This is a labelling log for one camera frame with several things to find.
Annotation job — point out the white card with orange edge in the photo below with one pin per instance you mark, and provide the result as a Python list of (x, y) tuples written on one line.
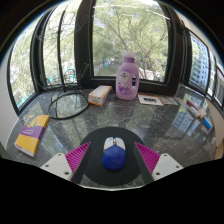
[(150, 100)]

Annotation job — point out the red book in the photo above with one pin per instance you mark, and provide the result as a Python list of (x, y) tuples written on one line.
[(193, 105)]

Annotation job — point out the purple detergent bottle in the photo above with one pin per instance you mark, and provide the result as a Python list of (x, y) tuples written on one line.
[(126, 81)]

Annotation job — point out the yellow and purple book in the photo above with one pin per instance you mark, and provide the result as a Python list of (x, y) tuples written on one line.
[(31, 135)]

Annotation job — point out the blue and white computer mouse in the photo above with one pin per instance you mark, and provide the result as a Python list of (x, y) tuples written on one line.
[(114, 156)]

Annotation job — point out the black round mouse pad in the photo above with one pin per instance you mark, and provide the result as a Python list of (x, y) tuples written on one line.
[(96, 160)]

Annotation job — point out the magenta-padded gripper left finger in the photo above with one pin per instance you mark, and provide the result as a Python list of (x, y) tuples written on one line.
[(56, 165)]

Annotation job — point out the beige book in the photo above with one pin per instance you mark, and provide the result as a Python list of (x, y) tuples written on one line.
[(202, 112)]

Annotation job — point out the colourful thin booklet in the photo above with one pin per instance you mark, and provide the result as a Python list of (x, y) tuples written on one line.
[(182, 102)]

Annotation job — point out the white and orange box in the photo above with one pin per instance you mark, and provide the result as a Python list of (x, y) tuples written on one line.
[(99, 95)]

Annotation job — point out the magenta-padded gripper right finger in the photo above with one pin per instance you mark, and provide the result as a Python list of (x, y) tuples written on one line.
[(166, 165)]

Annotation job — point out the white box with blue stripe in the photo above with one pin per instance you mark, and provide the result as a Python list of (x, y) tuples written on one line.
[(193, 112)]

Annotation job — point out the pale printed pamphlet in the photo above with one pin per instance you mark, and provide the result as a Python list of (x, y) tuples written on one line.
[(169, 100)]

